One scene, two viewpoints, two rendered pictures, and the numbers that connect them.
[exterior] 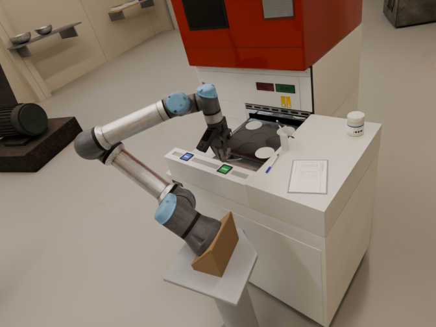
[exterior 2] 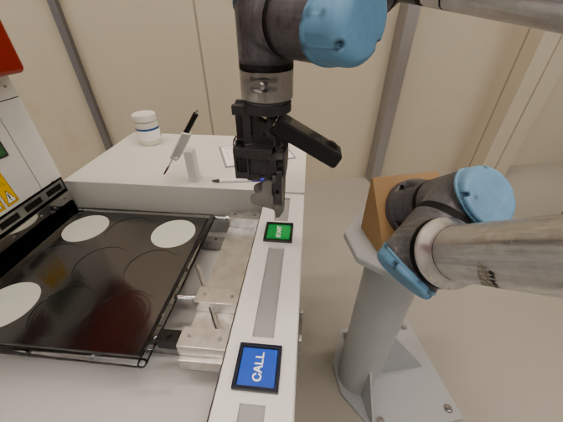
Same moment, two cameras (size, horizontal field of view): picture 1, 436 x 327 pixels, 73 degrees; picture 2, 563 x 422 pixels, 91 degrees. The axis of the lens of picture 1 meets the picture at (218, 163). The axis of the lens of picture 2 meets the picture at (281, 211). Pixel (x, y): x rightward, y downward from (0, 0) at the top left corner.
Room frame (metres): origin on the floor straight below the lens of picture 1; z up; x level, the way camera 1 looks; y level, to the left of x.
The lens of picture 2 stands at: (1.40, 0.29, 1.32)
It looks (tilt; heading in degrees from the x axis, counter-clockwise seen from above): 36 degrees down; 226
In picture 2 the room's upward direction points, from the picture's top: straight up
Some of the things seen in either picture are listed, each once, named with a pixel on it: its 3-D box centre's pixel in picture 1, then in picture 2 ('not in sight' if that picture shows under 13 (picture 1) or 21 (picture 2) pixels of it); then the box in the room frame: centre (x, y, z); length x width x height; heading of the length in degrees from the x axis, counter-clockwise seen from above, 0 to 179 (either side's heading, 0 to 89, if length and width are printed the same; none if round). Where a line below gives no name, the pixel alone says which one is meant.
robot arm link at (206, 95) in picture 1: (207, 99); (266, 19); (1.12, -0.03, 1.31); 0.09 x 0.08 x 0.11; 85
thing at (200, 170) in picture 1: (209, 174); (272, 308); (1.20, 0.06, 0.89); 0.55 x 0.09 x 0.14; 41
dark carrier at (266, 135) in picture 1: (259, 137); (101, 265); (1.39, -0.26, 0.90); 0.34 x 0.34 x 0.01; 41
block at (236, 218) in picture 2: not in sight; (245, 218); (1.08, -0.18, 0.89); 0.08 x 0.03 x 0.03; 131
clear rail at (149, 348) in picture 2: (239, 156); (186, 271); (1.27, -0.12, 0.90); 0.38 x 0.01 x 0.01; 41
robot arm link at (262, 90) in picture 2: (213, 116); (266, 86); (1.12, -0.03, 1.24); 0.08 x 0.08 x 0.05
